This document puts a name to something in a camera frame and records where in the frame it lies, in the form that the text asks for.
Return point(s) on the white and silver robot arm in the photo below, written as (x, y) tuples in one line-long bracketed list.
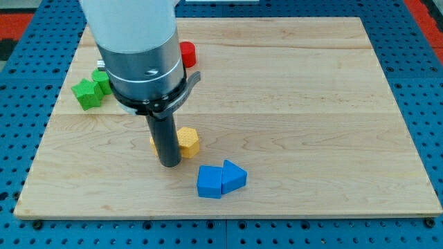
[(139, 44)]

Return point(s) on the light wooden board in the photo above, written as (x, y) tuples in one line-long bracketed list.
[(301, 104)]

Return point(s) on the green star block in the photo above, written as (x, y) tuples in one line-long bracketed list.
[(88, 94)]

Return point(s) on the yellow hexagon block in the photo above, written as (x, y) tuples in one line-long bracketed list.
[(188, 142)]

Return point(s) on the blue triangle block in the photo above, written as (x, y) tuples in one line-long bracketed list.
[(233, 177)]

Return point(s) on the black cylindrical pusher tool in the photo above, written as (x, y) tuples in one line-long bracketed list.
[(165, 139)]

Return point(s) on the blue cube block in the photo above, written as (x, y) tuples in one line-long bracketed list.
[(209, 182)]

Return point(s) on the yellow block behind tool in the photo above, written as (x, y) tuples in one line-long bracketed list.
[(153, 146)]

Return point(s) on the red cylinder block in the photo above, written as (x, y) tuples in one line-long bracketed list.
[(188, 53)]

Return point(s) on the green cylinder block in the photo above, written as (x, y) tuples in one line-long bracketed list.
[(102, 79)]

